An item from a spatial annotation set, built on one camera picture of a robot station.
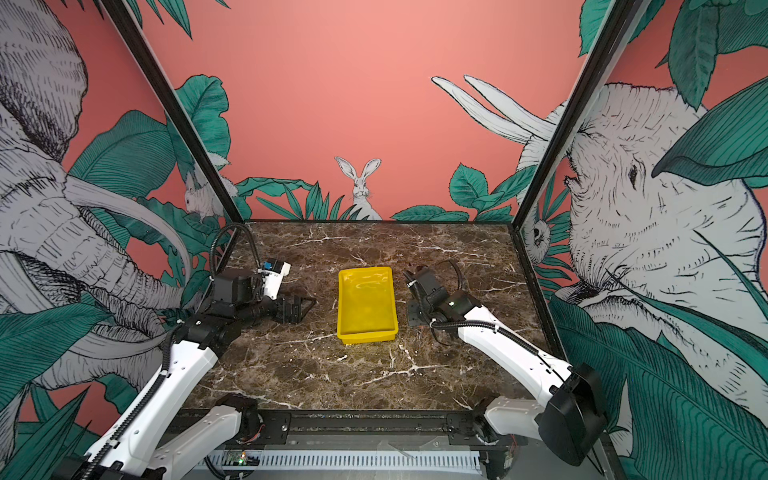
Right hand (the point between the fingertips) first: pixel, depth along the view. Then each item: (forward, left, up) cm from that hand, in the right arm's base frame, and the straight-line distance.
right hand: (410, 307), depth 80 cm
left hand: (0, +28, +7) cm, 29 cm away
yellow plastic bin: (+7, +14, -15) cm, 22 cm away
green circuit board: (-33, +41, -14) cm, 55 cm away
